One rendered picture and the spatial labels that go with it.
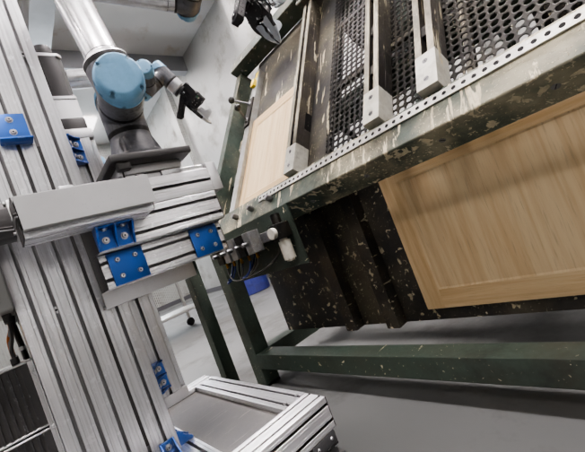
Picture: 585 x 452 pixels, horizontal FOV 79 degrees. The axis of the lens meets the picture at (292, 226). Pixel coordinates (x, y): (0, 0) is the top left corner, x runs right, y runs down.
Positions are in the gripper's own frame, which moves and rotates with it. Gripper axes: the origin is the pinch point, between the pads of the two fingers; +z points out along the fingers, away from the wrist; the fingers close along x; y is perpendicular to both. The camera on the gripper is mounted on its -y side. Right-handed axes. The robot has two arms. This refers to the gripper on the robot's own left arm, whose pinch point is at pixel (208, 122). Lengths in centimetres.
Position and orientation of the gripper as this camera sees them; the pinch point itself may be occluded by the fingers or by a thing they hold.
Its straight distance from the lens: 190.6
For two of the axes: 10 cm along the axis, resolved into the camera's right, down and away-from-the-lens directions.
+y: 7.1, -6.6, -2.6
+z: 7.1, 6.3, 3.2
